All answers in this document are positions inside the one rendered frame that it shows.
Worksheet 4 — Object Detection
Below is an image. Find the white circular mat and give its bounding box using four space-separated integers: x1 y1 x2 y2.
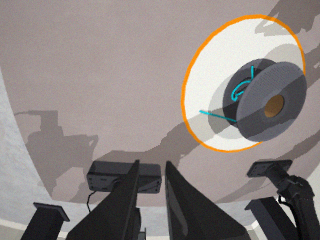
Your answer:
184 18 304 151

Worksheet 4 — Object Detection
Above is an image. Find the orange painted ring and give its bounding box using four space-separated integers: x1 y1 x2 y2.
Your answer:
181 14 305 153

